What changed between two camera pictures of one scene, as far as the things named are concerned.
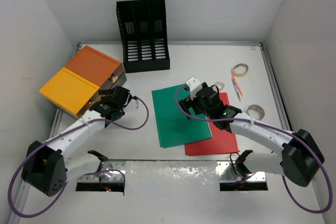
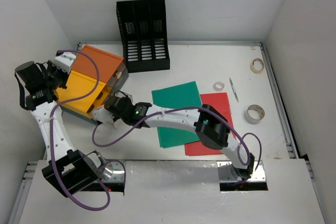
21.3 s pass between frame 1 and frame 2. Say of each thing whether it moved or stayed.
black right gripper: moved
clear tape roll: stayed
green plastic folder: stayed
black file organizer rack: stayed
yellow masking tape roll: moved
